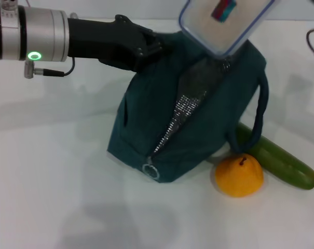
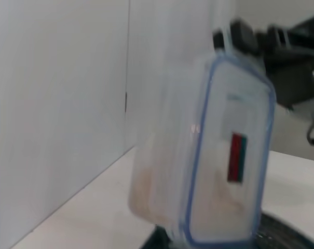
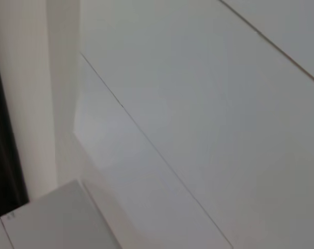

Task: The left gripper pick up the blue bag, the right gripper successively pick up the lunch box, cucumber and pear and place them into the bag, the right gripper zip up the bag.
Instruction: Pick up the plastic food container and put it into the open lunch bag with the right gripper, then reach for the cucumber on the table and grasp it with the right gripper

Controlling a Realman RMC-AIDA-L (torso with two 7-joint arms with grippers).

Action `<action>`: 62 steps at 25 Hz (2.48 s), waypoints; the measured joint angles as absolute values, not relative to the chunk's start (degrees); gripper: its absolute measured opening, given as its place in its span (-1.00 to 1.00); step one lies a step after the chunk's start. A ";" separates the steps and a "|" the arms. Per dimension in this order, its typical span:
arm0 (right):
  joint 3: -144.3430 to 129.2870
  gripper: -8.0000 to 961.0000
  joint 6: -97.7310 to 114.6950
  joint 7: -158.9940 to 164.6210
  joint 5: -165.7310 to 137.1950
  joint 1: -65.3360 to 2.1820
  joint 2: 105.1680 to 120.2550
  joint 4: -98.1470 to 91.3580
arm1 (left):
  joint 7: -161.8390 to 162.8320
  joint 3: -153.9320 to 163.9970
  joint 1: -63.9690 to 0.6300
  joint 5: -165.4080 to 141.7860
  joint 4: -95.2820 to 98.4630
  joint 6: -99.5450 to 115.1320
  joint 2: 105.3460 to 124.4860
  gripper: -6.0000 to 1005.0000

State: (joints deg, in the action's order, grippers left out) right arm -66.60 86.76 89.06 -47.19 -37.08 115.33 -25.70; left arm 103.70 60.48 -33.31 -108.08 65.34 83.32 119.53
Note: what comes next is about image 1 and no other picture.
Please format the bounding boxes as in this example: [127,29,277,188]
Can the dark teal insulated lunch bag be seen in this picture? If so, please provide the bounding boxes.
[106,31,270,184]

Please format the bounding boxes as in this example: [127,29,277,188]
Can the green cucumber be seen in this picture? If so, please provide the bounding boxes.
[234,121,314,190]

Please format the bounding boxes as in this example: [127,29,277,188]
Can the clear plastic food container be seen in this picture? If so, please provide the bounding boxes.
[179,0,274,58]

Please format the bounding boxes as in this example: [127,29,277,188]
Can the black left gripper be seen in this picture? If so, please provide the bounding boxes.
[67,14,174,74]

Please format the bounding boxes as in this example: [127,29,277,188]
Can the orange yellow pear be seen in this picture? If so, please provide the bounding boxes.
[215,153,264,198]

